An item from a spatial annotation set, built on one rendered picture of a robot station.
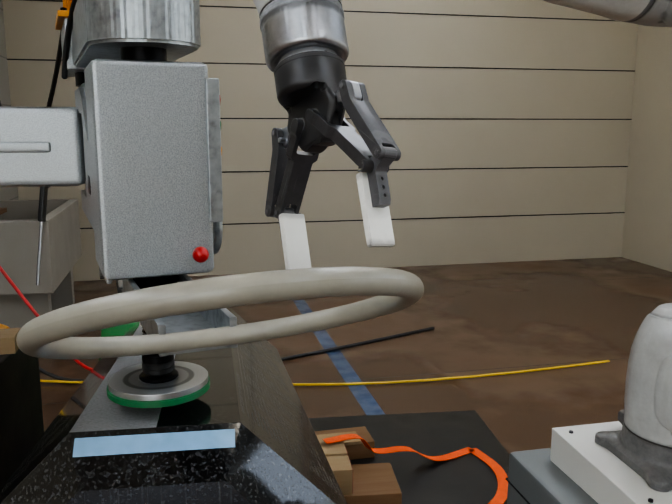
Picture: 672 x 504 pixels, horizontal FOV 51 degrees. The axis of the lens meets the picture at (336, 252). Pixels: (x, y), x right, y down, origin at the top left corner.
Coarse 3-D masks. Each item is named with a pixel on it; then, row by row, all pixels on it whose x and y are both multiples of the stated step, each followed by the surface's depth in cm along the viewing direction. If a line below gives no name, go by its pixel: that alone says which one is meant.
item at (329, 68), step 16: (288, 64) 70; (304, 64) 70; (320, 64) 70; (336, 64) 71; (288, 80) 70; (304, 80) 69; (320, 80) 69; (336, 80) 70; (288, 96) 71; (304, 96) 72; (320, 96) 70; (288, 112) 75; (304, 112) 72; (320, 112) 70; (336, 112) 70; (288, 128) 75; (304, 128) 72; (304, 144) 72; (320, 144) 71
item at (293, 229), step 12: (288, 216) 75; (300, 216) 76; (288, 228) 75; (300, 228) 76; (288, 240) 75; (300, 240) 76; (288, 252) 74; (300, 252) 75; (288, 264) 74; (300, 264) 75
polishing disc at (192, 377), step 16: (128, 368) 158; (176, 368) 158; (192, 368) 158; (112, 384) 148; (128, 384) 148; (144, 384) 148; (160, 384) 148; (176, 384) 148; (192, 384) 148; (144, 400) 142
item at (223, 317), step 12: (180, 276) 147; (120, 288) 151; (132, 288) 133; (204, 312) 127; (216, 312) 117; (228, 312) 112; (144, 324) 120; (156, 324) 106; (168, 324) 122; (180, 324) 122; (192, 324) 122; (204, 324) 122; (216, 324) 118; (228, 324) 110; (204, 348) 108; (216, 348) 109
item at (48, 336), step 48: (144, 288) 65; (192, 288) 64; (240, 288) 64; (288, 288) 65; (336, 288) 68; (384, 288) 73; (48, 336) 69; (144, 336) 103; (192, 336) 107; (240, 336) 109
